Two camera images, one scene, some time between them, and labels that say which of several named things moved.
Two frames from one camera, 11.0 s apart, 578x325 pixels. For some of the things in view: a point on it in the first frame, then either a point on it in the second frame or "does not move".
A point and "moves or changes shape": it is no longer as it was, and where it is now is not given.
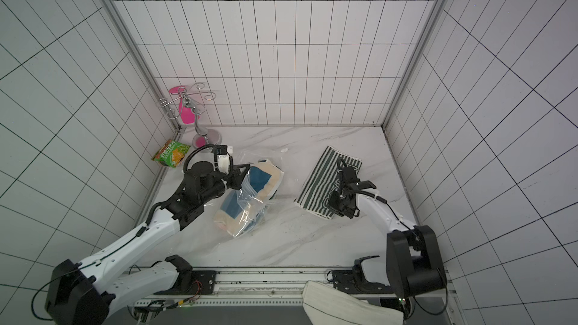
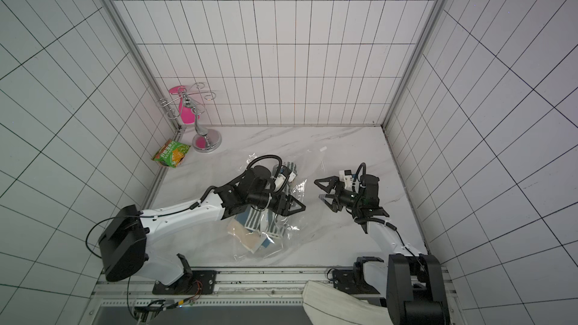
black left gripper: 237,176 -> 284,210
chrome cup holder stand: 205,139 does not move
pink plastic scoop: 187,113 does not move
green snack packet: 171,153 does not move
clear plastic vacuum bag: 241,211 moves or changes shape
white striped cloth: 324,304 does not move
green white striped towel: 315,192 -> 268,221
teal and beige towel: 243,205 moves or changes shape
